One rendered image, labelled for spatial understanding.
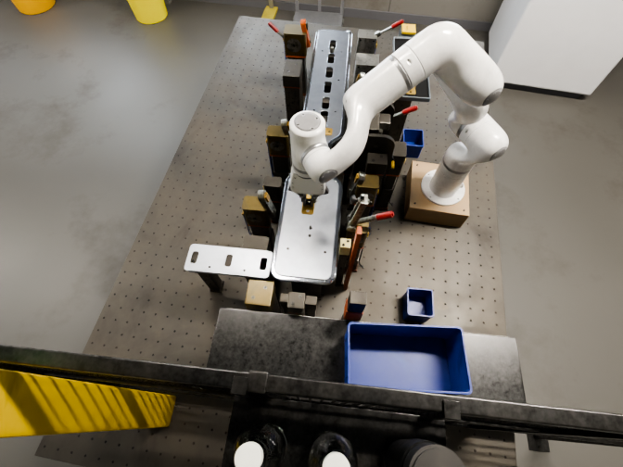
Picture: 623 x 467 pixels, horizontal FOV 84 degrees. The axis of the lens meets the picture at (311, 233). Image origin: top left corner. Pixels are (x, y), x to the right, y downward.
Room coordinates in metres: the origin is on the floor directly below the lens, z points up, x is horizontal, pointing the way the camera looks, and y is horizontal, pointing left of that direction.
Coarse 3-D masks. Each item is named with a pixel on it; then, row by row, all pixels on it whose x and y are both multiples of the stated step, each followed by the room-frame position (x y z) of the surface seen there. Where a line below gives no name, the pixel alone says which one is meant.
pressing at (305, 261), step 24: (336, 48) 1.61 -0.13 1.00; (312, 72) 1.43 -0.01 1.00; (336, 72) 1.43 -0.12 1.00; (312, 96) 1.27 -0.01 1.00; (336, 96) 1.27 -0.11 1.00; (336, 120) 1.12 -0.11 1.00; (288, 192) 0.75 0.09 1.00; (336, 192) 0.75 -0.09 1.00; (288, 216) 0.65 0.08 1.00; (312, 216) 0.65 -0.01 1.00; (336, 216) 0.65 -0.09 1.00; (288, 240) 0.55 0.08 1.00; (312, 240) 0.55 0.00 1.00; (336, 240) 0.55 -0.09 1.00; (288, 264) 0.46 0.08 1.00; (312, 264) 0.46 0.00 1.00; (336, 264) 0.46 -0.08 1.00
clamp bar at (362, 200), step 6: (354, 198) 0.58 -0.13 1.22; (360, 198) 0.58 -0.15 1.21; (366, 198) 0.58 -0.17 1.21; (360, 204) 0.57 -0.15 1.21; (366, 204) 0.56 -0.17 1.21; (354, 210) 0.59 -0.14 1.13; (360, 210) 0.56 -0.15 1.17; (354, 216) 0.57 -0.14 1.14; (360, 216) 0.56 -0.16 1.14; (354, 222) 0.57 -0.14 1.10
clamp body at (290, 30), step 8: (288, 24) 1.71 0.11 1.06; (288, 32) 1.64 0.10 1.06; (296, 32) 1.64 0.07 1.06; (304, 32) 1.64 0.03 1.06; (288, 40) 1.63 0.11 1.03; (296, 40) 1.63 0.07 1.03; (304, 40) 1.63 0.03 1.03; (288, 48) 1.63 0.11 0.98; (296, 48) 1.63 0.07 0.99; (304, 48) 1.63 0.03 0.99; (288, 56) 1.63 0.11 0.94; (296, 56) 1.63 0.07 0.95; (304, 56) 1.63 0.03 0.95; (304, 64) 1.63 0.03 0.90; (304, 72) 1.63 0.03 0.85; (304, 80) 1.63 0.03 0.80; (304, 88) 1.63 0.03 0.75
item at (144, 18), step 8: (128, 0) 3.51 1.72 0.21; (136, 0) 3.46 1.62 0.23; (144, 0) 3.47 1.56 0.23; (152, 0) 3.50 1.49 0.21; (160, 0) 3.59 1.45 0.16; (136, 8) 3.47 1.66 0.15; (144, 8) 3.46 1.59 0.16; (152, 8) 3.49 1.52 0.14; (160, 8) 3.55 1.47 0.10; (136, 16) 3.50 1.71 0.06; (144, 16) 3.47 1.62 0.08; (152, 16) 3.48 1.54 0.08; (160, 16) 3.53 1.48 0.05
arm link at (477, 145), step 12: (480, 120) 0.88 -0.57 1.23; (492, 120) 0.88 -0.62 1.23; (468, 132) 0.86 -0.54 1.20; (480, 132) 0.84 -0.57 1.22; (492, 132) 0.83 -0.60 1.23; (504, 132) 0.85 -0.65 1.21; (456, 144) 0.93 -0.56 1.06; (468, 144) 0.84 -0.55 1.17; (480, 144) 0.81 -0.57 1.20; (492, 144) 0.80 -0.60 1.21; (504, 144) 0.80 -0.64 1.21; (444, 156) 0.91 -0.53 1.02; (456, 156) 0.86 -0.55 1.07; (468, 156) 0.82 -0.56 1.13; (480, 156) 0.79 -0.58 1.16; (492, 156) 0.78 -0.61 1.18; (456, 168) 0.85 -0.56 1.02; (468, 168) 0.84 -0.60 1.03
